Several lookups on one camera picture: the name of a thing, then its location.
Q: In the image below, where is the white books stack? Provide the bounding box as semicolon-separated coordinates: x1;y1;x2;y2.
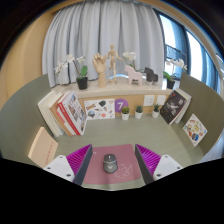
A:
37;90;64;138

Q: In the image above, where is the black cover book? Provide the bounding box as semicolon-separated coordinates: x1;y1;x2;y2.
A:
159;89;188;126

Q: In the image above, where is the wooden hand model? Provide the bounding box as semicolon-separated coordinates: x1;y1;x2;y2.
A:
91;52;108;89

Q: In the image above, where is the white orchid in black pot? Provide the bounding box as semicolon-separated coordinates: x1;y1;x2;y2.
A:
162;58;188;90
53;53;89;91

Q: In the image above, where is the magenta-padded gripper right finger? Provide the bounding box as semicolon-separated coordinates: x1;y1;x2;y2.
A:
134;143;184;186

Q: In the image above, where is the dark grey computer mouse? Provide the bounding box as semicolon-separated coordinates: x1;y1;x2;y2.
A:
102;153;119;174

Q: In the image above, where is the white book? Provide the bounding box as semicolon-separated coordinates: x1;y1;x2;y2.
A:
174;87;193;125

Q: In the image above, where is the window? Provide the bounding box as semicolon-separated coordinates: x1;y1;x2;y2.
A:
154;9;224;101

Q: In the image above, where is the peach coloured book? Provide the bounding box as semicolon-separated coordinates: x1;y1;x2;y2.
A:
27;126;59;169

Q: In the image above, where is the white illustrated sticker sheet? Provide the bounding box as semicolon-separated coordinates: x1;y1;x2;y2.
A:
83;98;116;121

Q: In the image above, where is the brown cover book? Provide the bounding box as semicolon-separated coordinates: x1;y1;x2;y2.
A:
49;94;76;137

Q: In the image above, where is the white wall outlet plate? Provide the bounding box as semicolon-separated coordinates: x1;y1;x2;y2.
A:
156;94;167;107
143;94;156;107

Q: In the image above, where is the black wooden horse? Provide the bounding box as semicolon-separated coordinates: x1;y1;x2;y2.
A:
143;66;160;84

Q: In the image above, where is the colourful sticker card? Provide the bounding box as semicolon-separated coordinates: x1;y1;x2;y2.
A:
182;113;208;148

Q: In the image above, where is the white orchid plant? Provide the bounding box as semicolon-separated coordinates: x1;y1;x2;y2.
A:
122;51;138;71

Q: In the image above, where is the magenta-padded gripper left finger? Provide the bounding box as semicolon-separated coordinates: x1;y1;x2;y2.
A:
43;143;94;187

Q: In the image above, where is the pink wooden horse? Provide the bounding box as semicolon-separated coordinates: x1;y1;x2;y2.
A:
124;64;144;87

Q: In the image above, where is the purple round number sign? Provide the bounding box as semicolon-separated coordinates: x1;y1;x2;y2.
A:
114;97;129;114

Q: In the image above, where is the red-spined photo magazine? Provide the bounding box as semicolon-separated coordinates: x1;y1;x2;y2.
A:
56;91;88;137

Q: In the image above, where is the small plant in white pot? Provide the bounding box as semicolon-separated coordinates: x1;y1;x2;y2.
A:
120;106;131;121
134;105;144;120
151;103;161;119

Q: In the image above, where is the grey curtain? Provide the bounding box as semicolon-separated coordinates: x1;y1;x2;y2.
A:
41;0;168;88

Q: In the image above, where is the dusty pink mouse pad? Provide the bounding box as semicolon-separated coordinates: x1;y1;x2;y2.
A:
82;143;147;185

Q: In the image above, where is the green desk partition panel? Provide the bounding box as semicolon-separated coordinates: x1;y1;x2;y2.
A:
178;73;224;156
0;73;56;158

